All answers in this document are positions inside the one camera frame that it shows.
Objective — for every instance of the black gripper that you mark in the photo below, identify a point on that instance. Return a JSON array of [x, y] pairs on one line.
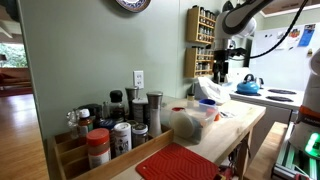
[[221, 61]]

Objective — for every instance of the blue plastic cup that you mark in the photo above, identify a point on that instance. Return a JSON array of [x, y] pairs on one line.
[[207, 101]]

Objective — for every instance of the orange plastic cup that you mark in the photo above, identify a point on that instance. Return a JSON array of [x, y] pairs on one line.
[[217, 117]]

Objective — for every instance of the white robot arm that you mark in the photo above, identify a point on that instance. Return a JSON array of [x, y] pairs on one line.
[[220, 33]]

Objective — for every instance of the clear plastic case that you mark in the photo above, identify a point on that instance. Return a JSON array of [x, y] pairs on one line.
[[200, 123]]

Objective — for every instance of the red plastic cup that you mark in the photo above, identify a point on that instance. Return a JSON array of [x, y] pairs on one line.
[[178, 109]]

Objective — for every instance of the blue kettle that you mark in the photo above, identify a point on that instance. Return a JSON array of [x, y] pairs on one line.
[[247, 87]]

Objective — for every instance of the wooden spice rack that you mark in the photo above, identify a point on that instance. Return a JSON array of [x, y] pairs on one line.
[[192, 25], [190, 63]]

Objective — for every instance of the black stove burner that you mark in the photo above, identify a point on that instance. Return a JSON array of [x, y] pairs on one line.
[[279, 98], [253, 94], [282, 91]]

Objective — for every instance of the small clear spice jar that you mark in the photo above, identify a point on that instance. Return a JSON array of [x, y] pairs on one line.
[[190, 100]]

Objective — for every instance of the white stove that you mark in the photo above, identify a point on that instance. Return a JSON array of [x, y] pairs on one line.
[[260, 100]]

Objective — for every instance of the white refrigerator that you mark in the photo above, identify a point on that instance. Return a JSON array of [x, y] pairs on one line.
[[276, 70]]

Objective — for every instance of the white round plastic lid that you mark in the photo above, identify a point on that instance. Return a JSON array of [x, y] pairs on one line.
[[181, 125]]

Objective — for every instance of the white fridge paper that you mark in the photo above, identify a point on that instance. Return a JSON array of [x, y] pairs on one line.
[[279, 45]]

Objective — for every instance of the dark hanging pan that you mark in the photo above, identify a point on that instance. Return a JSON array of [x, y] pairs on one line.
[[227, 5]]

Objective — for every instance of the steel top white grinder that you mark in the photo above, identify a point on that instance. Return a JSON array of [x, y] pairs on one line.
[[155, 113]]

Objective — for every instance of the orange white fridge flyer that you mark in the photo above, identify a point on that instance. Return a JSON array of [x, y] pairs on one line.
[[295, 36]]

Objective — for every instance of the grey round tin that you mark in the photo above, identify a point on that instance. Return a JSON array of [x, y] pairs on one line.
[[139, 110]]

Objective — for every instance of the steel top dark grinder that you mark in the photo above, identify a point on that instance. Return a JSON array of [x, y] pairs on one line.
[[131, 93]]

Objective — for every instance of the blue fridge flyer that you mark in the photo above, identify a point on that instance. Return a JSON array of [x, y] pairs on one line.
[[306, 35]]

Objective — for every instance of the red silicone mat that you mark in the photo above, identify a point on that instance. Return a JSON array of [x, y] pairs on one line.
[[176, 165]]

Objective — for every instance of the small silver lid jar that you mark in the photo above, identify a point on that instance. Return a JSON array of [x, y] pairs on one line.
[[139, 135]]

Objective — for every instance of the black cap glass bottle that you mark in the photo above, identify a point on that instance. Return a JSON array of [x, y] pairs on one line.
[[116, 100]]

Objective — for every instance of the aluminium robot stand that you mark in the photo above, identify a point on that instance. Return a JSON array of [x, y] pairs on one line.
[[283, 166]]

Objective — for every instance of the wooden spice tray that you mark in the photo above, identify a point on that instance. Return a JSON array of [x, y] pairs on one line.
[[140, 151]]

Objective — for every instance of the white spice shaker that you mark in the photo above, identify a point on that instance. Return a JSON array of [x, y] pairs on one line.
[[122, 138]]

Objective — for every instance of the dark jar black lid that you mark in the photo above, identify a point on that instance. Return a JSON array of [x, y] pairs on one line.
[[91, 111]]

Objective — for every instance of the red lid spice jar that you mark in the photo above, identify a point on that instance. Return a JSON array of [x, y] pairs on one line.
[[98, 146]]

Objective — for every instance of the white cap orange label bottle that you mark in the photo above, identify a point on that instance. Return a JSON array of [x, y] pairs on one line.
[[84, 121]]

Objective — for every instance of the clear glass bottle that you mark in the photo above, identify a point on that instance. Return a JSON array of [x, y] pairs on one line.
[[72, 121]]

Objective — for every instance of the brown sofa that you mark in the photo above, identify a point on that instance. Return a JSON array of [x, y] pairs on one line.
[[15, 78]]

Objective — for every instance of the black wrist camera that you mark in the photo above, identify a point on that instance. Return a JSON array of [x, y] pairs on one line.
[[237, 53]]

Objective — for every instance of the white wall outlet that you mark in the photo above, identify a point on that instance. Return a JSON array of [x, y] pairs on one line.
[[138, 79]]

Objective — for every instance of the decorative wall plate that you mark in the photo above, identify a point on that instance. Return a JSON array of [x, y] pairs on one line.
[[133, 5]]

